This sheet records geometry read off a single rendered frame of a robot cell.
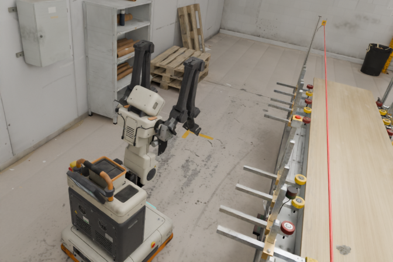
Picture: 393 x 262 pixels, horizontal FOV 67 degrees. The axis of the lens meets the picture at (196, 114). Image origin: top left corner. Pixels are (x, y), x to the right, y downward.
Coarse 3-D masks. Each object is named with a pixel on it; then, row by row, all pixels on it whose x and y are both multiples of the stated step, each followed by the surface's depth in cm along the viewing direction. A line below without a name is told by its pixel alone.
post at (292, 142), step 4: (292, 140) 210; (288, 144) 214; (292, 144) 210; (288, 148) 212; (292, 148) 211; (288, 152) 214; (284, 156) 220; (288, 156) 215; (284, 160) 218; (288, 160) 217; (284, 164) 219; (280, 168) 225; (280, 172) 223
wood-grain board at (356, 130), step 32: (320, 96) 357; (352, 96) 370; (320, 128) 287; (352, 128) 296; (384, 128) 305; (320, 160) 240; (352, 160) 246; (384, 160) 252; (320, 192) 206; (352, 192) 210; (384, 192) 215; (320, 224) 181; (352, 224) 184; (384, 224) 187; (320, 256) 161; (352, 256) 163; (384, 256) 166
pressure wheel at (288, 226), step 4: (284, 220) 178; (284, 224) 176; (288, 224) 177; (292, 224) 177; (280, 228) 177; (284, 228) 173; (288, 228) 174; (292, 228) 174; (284, 232) 174; (288, 232) 173; (292, 232) 173; (284, 236) 179
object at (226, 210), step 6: (222, 210) 187; (228, 210) 186; (234, 210) 187; (234, 216) 186; (240, 216) 184; (246, 216) 184; (252, 216) 184; (252, 222) 182; (258, 222) 181; (264, 222) 181; (264, 228) 181; (282, 234) 178
